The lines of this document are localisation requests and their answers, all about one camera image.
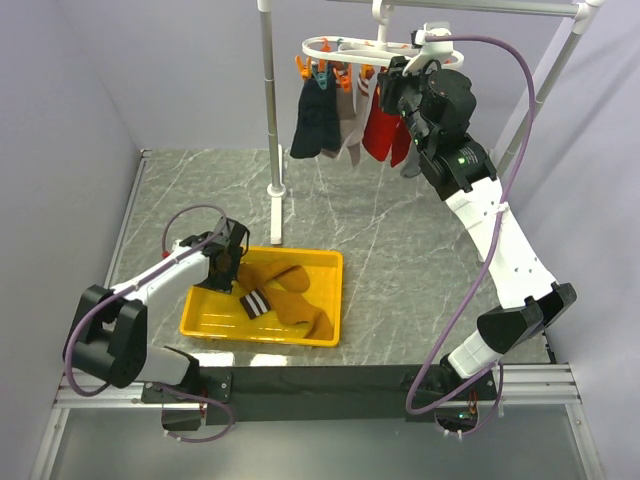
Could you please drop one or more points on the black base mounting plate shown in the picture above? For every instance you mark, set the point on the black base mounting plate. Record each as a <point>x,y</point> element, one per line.
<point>299,393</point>

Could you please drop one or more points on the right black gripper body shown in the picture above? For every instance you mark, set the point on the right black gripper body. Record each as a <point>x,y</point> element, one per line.
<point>400,94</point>

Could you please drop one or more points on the beige hanging sock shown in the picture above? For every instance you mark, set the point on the beige hanging sock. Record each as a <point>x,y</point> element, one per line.
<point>348,123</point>

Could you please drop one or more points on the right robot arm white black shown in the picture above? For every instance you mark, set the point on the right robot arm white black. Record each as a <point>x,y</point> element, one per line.
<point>435,104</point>

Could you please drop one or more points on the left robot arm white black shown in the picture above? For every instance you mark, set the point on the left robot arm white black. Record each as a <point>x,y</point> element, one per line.
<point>108,342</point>

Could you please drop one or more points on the white round clip hanger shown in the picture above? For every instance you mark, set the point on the white round clip hanger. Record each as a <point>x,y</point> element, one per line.
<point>375,52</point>

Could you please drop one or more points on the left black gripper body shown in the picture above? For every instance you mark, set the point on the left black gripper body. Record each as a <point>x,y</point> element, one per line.
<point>223,281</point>

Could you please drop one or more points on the top silver rack bar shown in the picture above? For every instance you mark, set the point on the top silver rack bar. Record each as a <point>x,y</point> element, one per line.
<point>506,7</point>

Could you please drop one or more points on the dark navy hanging sock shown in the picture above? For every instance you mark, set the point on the dark navy hanging sock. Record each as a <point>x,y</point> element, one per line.
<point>318,124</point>

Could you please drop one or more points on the aluminium rail frame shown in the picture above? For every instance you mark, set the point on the aluminium rail frame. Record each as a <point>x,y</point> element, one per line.
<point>530,386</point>

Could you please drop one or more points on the red hanging sock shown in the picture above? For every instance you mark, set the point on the red hanging sock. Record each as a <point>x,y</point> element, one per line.
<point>385,135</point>

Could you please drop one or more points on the orange striped hanging sock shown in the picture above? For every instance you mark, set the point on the orange striped hanging sock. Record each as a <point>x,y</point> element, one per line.
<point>366,73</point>

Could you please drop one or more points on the left silver rack pole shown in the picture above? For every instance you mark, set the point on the left silver rack pole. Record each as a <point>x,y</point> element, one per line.
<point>276,188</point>

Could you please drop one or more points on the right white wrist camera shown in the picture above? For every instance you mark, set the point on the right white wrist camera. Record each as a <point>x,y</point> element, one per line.
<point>432,43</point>

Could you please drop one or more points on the yellow plastic tray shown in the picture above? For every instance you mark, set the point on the yellow plastic tray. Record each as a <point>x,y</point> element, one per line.
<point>212,315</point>

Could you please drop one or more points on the grey hanging sock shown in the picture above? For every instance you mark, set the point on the grey hanging sock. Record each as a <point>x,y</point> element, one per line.
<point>411,166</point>

